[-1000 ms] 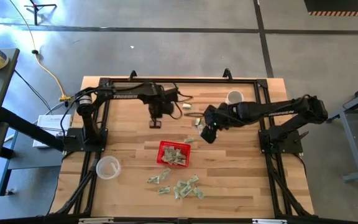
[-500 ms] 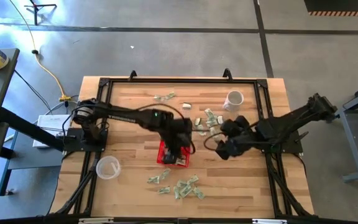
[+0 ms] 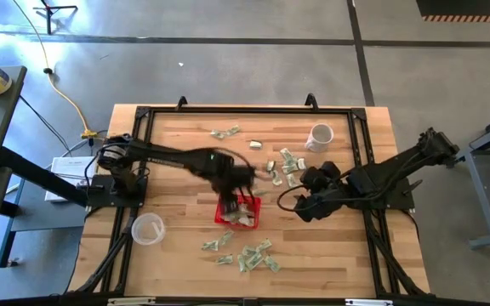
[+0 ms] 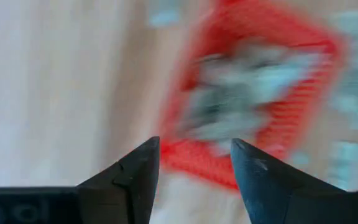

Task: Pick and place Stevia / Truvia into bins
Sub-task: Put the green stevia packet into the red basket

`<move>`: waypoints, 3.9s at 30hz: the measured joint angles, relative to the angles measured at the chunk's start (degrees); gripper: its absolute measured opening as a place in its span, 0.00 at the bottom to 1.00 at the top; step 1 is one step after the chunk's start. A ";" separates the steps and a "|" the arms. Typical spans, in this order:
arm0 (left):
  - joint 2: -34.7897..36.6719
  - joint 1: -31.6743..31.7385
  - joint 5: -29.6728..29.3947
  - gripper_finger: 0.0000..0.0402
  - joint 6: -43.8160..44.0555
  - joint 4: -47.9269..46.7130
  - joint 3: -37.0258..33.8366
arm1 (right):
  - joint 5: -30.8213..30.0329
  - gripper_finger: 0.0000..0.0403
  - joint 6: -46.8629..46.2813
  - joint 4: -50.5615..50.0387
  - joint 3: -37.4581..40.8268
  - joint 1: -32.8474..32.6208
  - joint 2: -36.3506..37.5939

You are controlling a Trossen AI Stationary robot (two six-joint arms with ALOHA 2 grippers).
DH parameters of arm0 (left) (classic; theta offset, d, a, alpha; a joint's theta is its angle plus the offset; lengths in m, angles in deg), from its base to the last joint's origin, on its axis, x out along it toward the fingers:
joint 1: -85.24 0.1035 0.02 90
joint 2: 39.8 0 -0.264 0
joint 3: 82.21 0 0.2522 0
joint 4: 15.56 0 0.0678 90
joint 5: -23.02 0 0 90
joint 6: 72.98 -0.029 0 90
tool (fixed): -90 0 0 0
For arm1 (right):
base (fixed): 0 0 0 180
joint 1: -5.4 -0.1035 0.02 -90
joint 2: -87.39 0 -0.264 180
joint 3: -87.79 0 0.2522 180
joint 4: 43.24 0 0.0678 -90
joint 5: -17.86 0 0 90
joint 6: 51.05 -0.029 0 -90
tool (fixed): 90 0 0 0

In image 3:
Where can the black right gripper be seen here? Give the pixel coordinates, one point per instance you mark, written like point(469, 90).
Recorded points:
point(334, 193)

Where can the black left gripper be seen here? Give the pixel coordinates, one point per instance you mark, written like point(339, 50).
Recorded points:
point(234, 183)

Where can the red plastic slotted basket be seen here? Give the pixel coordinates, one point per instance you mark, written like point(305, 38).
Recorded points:
point(219, 219)

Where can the small white paper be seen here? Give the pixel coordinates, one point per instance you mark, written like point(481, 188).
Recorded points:
point(255, 144)

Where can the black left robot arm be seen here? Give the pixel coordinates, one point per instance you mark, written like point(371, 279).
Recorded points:
point(164, 153)

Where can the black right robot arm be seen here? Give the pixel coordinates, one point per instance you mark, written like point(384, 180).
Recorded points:
point(398, 166)

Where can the white ceramic mug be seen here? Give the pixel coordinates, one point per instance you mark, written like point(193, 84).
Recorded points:
point(319, 142)

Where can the clear plastic cup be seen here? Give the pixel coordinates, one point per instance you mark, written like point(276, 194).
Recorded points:
point(147, 229)

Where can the blue grey desk base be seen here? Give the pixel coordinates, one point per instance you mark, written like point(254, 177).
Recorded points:
point(45, 212)

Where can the black desk support beam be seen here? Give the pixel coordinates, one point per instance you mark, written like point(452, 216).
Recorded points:
point(36, 174)

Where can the black mat with hazard stripe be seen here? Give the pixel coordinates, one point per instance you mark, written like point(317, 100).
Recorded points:
point(462, 6)

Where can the black tripod stand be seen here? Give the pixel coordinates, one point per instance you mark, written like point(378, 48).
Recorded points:
point(49, 17)

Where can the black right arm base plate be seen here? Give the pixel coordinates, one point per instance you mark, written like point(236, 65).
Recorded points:
point(398, 200)

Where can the black arched frame bracket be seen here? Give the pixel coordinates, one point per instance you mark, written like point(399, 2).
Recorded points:
point(181, 104)
point(311, 102)

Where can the silver metal bracket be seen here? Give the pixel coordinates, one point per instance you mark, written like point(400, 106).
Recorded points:
point(368, 302)
point(130, 301)

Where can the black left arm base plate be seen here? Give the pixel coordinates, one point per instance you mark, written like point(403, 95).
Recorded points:
point(100, 197)

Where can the grey metal table frame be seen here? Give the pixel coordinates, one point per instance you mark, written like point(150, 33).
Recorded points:
point(481, 191)

